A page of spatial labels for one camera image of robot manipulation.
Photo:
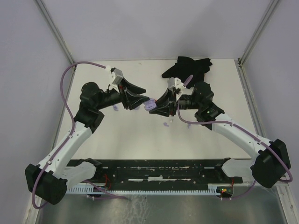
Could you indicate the aluminium frame rail right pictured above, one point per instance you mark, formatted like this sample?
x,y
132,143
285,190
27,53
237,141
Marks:
x,y
262,25

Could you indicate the purple charging case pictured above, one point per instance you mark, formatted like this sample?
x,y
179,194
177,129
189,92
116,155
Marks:
x,y
150,104

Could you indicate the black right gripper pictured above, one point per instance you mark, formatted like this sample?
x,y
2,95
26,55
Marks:
x,y
166,105

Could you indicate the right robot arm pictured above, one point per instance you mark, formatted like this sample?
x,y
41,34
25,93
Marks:
x,y
269,162

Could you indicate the black cloth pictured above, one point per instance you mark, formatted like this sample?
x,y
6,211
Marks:
x,y
186,66

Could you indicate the aluminium frame rail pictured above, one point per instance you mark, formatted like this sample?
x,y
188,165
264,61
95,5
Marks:
x,y
262,25
54,29

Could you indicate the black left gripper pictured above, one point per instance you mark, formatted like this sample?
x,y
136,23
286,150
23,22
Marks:
x,y
132,101

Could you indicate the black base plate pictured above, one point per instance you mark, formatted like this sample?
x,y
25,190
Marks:
x,y
162,175

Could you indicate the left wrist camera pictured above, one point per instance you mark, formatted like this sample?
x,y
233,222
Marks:
x,y
115,77

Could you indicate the aluminium frame rail left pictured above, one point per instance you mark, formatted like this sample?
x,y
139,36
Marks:
x,y
54,29

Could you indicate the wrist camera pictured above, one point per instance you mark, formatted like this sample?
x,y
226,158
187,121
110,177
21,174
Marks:
x,y
176,85
115,77

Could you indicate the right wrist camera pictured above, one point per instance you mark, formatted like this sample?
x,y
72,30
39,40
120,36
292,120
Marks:
x,y
176,85

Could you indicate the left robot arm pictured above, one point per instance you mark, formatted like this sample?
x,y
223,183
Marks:
x,y
50,179

